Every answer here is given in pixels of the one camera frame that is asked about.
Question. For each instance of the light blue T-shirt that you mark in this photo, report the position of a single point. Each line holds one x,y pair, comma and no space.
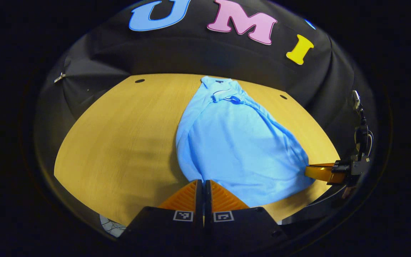
234,142

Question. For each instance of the black backdrop cloth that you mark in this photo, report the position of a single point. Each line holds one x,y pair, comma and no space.
191,53

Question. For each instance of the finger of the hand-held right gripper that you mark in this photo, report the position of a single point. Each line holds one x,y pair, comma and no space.
321,174

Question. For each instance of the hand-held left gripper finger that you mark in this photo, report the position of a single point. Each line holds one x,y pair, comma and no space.
207,203
199,203

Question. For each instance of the metal cloth clip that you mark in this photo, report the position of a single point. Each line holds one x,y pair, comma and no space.
60,77

